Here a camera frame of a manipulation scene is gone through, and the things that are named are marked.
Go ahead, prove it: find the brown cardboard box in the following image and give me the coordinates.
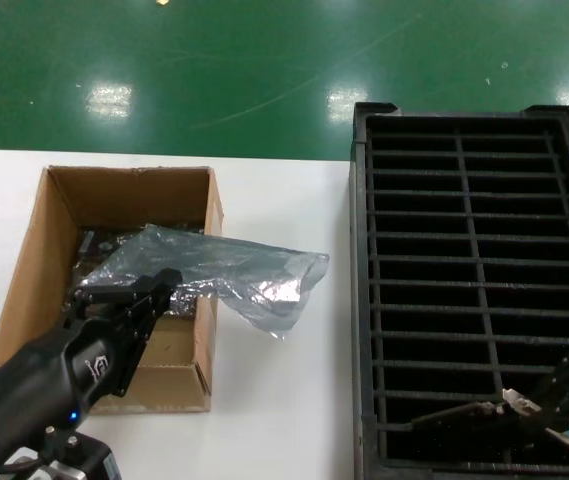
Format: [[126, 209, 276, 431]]
[[0, 164, 226, 416]]

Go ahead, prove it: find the grey antistatic bag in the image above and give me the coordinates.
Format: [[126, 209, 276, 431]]
[[74, 223, 331, 342]]

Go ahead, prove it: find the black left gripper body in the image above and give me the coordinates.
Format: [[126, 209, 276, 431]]
[[0, 318, 146, 467]]

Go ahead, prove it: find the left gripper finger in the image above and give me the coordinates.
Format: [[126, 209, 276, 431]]
[[113, 269, 183, 399], [66, 269, 170, 321]]

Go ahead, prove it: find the graphics card with metal bracket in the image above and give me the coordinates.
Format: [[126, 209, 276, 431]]
[[408, 387, 569, 447]]

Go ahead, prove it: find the bagged graphics card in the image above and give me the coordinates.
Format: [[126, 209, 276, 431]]
[[166, 292, 200, 318], [76, 225, 210, 264]]

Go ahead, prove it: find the black slotted plastic container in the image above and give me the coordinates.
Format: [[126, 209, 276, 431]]
[[349, 101, 569, 476]]

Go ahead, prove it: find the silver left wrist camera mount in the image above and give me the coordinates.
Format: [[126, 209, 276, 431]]
[[8, 427, 123, 480]]

